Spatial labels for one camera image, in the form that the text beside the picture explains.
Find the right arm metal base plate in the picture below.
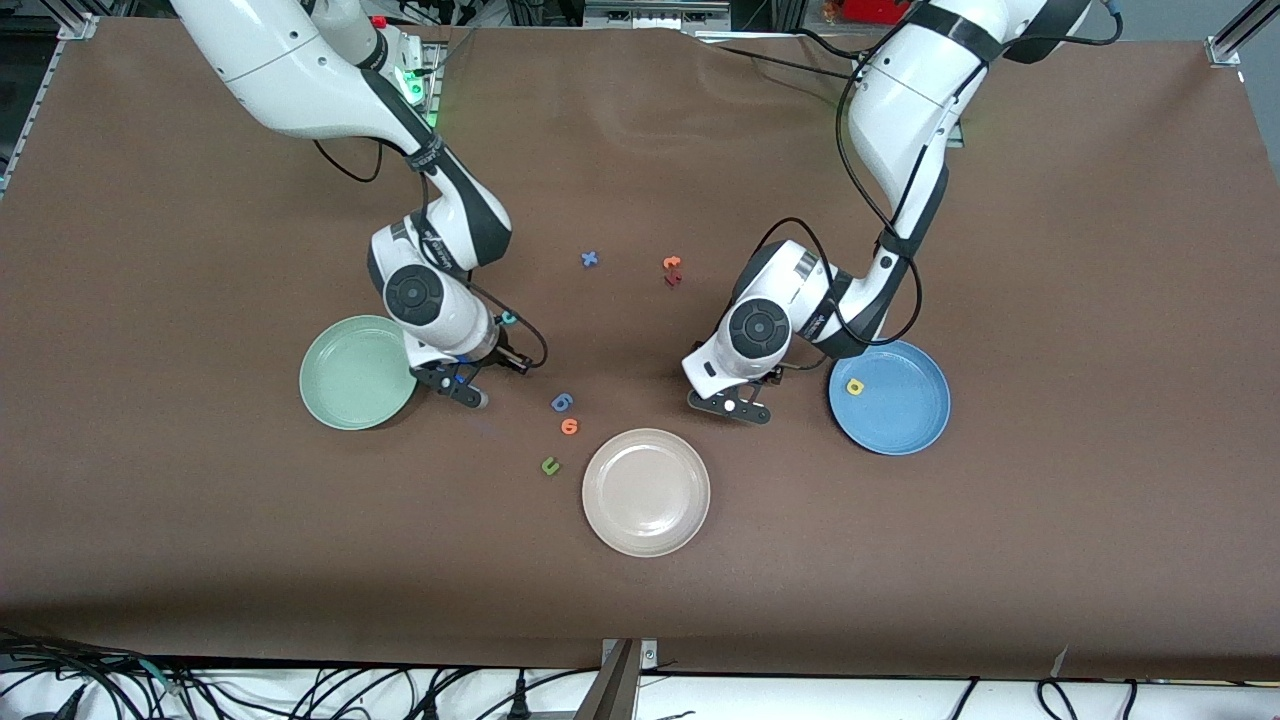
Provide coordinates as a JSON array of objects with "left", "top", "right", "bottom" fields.
[{"left": 395, "top": 42, "right": 442, "bottom": 126}]

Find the aluminium edge rail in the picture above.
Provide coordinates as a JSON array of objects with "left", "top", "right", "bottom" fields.
[{"left": 0, "top": 40, "right": 63, "bottom": 196}]

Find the grey metal box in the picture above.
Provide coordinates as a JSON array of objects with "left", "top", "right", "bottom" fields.
[{"left": 583, "top": 0, "right": 733, "bottom": 31}]

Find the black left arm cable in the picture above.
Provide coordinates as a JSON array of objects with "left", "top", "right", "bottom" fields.
[{"left": 762, "top": 45, "right": 926, "bottom": 351}]

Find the long black base cable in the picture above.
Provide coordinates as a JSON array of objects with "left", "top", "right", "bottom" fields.
[{"left": 690, "top": 30, "right": 861, "bottom": 89}]

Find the red box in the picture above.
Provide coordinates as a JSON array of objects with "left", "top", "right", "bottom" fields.
[{"left": 843, "top": 0, "right": 916, "bottom": 26}]

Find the green plate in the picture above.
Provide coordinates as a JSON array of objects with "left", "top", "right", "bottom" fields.
[{"left": 299, "top": 315, "right": 421, "bottom": 432}]

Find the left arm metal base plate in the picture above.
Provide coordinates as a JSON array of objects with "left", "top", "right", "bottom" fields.
[{"left": 853, "top": 55, "right": 967, "bottom": 149}]

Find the black looped cable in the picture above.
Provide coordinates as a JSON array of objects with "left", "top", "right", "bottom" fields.
[{"left": 1035, "top": 678, "right": 1086, "bottom": 720}]

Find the short black base cable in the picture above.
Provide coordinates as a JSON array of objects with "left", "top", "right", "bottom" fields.
[{"left": 795, "top": 26, "right": 866, "bottom": 63}]

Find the aluminium strut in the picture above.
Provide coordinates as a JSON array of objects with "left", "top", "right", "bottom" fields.
[{"left": 573, "top": 640, "right": 641, "bottom": 720}]

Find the blue plate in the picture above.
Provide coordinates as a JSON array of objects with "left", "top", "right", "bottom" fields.
[{"left": 828, "top": 338, "right": 952, "bottom": 457}]

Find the metal mounting plate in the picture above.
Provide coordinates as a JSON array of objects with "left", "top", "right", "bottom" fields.
[{"left": 600, "top": 638, "right": 660, "bottom": 673}]

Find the aluminium frame profile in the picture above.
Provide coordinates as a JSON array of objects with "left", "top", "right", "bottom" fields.
[{"left": 1218, "top": 0, "right": 1280, "bottom": 46}]

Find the brown table cover sheet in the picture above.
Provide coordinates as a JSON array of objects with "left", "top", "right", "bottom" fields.
[{"left": 0, "top": 18, "right": 1280, "bottom": 683}]

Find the beige plate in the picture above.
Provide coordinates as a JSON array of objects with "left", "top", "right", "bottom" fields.
[{"left": 582, "top": 428, "right": 712, "bottom": 558}]

